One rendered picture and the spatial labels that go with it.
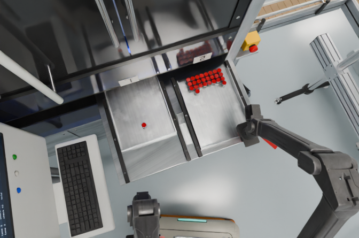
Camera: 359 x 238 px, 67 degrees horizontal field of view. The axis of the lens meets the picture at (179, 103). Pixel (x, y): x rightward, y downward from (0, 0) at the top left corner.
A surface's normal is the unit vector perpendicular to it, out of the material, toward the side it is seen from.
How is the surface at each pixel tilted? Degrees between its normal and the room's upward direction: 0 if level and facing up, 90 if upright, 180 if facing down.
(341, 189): 17
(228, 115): 0
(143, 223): 41
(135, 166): 0
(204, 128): 0
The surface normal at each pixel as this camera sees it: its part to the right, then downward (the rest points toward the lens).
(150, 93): 0.04, -0.28
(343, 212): 0.10, 0.59
